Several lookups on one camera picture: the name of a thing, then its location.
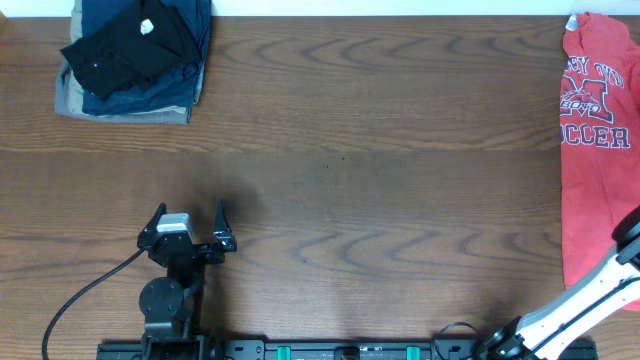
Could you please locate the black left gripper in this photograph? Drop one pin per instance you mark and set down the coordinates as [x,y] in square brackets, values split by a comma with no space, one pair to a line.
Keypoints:
[201,248]

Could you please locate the red printed t-shirt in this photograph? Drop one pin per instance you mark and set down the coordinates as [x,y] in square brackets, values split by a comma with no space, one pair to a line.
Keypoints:
[599,128]

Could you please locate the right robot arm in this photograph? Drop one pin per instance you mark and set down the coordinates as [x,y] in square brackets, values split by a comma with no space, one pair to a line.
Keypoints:
[545,333]

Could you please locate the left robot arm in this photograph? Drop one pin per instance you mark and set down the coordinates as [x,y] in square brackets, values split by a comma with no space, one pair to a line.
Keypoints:
[171,304]

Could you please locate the navy blue folded garment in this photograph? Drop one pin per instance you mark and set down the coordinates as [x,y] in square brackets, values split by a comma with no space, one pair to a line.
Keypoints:
[178,91]

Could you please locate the grey folded trousers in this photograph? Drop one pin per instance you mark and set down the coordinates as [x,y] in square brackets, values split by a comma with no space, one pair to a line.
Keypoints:
[125,117]

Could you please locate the black folded garment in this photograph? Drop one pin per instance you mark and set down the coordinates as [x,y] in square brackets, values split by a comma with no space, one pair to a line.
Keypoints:
[129,44]

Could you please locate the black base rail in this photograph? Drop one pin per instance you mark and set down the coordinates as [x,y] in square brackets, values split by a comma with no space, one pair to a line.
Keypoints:
[452,349]

